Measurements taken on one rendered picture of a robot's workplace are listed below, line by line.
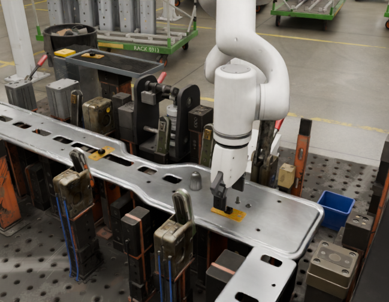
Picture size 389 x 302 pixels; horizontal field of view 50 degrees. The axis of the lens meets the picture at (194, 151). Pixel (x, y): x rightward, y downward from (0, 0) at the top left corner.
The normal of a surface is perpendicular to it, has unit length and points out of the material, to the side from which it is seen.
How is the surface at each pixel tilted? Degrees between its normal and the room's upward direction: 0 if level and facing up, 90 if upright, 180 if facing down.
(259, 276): 0
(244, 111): 92
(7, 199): 90
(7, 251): 0
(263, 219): 0
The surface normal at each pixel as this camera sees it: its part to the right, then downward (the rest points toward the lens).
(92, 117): -0.53, 0.42
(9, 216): 0.85, 0.26
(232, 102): -0.16, 0.49
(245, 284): 0.00, -0.87
